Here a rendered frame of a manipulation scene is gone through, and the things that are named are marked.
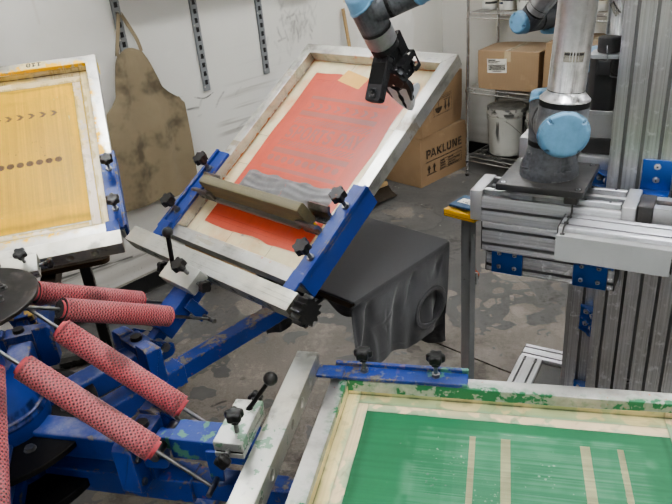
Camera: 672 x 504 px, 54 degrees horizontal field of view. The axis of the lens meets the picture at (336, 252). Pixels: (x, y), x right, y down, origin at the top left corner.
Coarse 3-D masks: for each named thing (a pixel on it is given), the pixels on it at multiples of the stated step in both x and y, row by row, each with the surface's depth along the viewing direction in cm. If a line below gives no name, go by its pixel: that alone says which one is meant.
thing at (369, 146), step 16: (368, 80) 198; (352, 96) 197; (384, 112) 187; (384, 128) 183; (368, 144) 182; (352, 160) 181; (368, 160) 178; (352, 176) 177; (272, 224) 180; (320, 224) 172; (272, 240) 177; (288, 240) 174
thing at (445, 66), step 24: (312, 48) 216; (336, 48) 209; (360, 48) 203; (288, 72) 214; (456, 72) 183; (432, 96) 177; (264, 120) 208; (408, 120) 175; (240, 144) 203; (408, 144) 175; (384, 168) 170; (192, 216) 197; (192, 240) 186; (216, 240) 181; (240, 264) 174; (264, 264) 168
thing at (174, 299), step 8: (208, 280) 171; (176, 288) 169; (168, 296) 169; (176, 296) 168; (184, 296) 166; (192, 296) 168; (200, 296) 170; (168, 304) 167; (176, 304) 166; (184, 304) 167; (176, 312) 166; (184, 312) 167; (176, 320) 166; (184, 320) 168; (160, 328) 163; (168, 328) 165; (176, 328) 167; (168, 336) 166
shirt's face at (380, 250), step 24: (360, 240) 222; (384, 240) 221; (408, 240) 219; (432, 240) 218; (336, 264) 208; (360, 264) 207; (384, 264) 206; (408, 264) 204; (336, 288) 195; (360, 288) 193
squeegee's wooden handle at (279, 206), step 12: (204, 180) 188; (216, 180) 185; (216, 192) 188; (228, 192) 181; (240, 192) 177; (252, 192) 175; (264, 192) 173; (252, 204) 179; (264, 204) 173; (276, 204) 168; (288, 204) 166; (300, 204) 164; (288, 216) 170; (300, 216) 165; (312, 216) 168
